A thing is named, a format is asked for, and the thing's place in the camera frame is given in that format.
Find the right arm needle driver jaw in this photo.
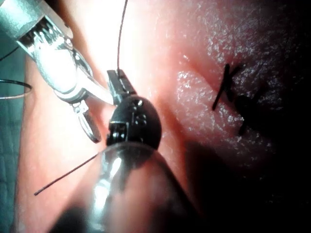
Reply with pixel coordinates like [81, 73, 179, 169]
[84, 75, 115, 106]
[72, 100, 102, 144]

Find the left arm needle driver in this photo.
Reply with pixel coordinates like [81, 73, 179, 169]
[106, 95, 163, 150]

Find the left arm needle driver jaw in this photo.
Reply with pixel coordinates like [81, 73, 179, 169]
[118, 69, 138, 98]
[106, 69, 122, 106]

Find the right arm needle driver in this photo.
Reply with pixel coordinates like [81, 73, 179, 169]
[16, 16, 95, 104]

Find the black thread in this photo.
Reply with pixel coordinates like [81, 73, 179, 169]
[0, 0, 129, 196]

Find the tissue pad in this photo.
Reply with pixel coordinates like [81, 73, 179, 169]
[9, 0, 311, 233]

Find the blue-green cloth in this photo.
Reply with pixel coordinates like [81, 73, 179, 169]
[0, 31, 27, 233]

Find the black stitching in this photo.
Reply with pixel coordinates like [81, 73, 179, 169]
[211, 63, 264, 136]

